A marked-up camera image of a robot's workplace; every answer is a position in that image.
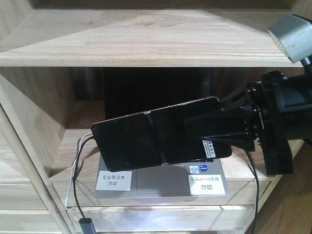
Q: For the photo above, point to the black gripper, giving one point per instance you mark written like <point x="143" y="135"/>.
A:
<point x="285" y="113"/>

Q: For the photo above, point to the black foldable phone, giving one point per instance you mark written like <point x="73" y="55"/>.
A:
<point x="156" y="137"/>

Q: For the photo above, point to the silver laptop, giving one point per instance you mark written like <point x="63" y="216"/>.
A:
<point x="129" y="91"/>

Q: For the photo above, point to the light wooden shelf unit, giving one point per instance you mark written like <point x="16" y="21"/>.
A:
<point x="52" y="53"/>

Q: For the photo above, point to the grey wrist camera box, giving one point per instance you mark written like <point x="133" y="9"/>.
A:
<point x="292" y="34"/>

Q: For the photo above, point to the black cable adapter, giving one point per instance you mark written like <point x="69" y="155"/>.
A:
<point x="87" y="226"/>

